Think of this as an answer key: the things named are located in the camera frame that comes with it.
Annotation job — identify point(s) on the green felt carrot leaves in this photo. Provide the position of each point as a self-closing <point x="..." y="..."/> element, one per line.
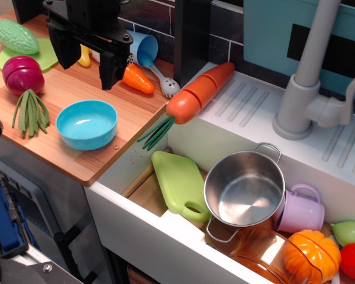
<point x="153" y="136"/>

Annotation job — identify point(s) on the light green plastic plate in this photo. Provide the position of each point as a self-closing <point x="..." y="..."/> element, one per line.
<point x="45" y="57"/>

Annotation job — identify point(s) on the green bumpy toy gourd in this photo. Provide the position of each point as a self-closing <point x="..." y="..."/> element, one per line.
<point x="18" y="38"/>

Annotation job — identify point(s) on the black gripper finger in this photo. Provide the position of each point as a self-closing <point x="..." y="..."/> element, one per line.
<point x="66" y="47"/>
<point x="112" y="67"/>

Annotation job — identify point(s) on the green felt onion leaves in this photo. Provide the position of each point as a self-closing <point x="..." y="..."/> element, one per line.
<point x="31" y="115"/>

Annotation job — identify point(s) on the orange toy pumpkin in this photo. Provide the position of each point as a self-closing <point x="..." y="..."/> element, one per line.
<point x="311" y="256"/>

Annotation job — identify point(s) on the light green toy pear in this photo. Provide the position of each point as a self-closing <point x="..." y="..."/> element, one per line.
<point x="344" y="232"/>

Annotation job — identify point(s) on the purple toy onion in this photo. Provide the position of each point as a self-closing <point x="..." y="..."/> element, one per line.
<point x="21" y="73"/>

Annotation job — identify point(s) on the blue clamp tool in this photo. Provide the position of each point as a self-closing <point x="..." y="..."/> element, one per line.
<point x="13" y="235"/>

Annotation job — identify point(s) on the black vertical post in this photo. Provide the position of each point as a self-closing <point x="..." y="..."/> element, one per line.
<point x="191" y="47"/>

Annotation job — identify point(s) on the lilac plastic mug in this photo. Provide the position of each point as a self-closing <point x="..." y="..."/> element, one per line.
<point x="301" y="209"/>

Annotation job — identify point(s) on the green plastic cutting board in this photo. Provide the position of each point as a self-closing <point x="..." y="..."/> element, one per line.
<point x="182" y="185"/>

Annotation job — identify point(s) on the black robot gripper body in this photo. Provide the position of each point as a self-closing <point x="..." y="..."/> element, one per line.
<point x="94" y="24"/>

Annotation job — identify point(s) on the light blue plastic bowl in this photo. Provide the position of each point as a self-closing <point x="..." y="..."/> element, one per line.
<point x="87" y="125"/>

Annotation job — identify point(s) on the grey slotted toy spoon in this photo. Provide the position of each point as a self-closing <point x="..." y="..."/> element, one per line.
<point x="168" y="86"/>

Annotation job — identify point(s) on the black oven door handle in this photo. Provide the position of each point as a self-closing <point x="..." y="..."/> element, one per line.
<point x="63" y="241"/>

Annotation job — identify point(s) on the large orange toy carrot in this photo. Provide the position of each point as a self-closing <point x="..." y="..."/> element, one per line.
<point x="192" y="99"/>

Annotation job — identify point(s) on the grey toy faucet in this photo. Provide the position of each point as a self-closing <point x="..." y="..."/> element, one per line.
<point x="301" y="103"/>

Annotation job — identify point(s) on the yellow toy banana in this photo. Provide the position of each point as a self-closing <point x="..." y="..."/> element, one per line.
<point x="84" y="56"/>

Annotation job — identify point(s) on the stainless steel pot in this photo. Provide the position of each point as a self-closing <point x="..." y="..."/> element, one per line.
<point x="246" y="187"/>

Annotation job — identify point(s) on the light blue plastic cup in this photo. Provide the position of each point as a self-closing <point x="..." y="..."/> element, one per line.
<point x="144" y="48"/>

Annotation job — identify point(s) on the transparent orange plastic container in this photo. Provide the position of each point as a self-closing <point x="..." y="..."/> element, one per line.
<point x="274" y="257"/>

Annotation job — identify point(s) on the white toy sink unit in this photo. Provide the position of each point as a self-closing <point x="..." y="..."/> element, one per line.
<point x="168" y="247"/>

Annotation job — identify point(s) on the red toy strawberry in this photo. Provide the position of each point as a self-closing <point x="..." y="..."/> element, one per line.
<point x="347" y="264"/>

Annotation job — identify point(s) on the small orange toy carrot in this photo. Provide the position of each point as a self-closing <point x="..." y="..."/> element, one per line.
<point x="136" y="79"/>

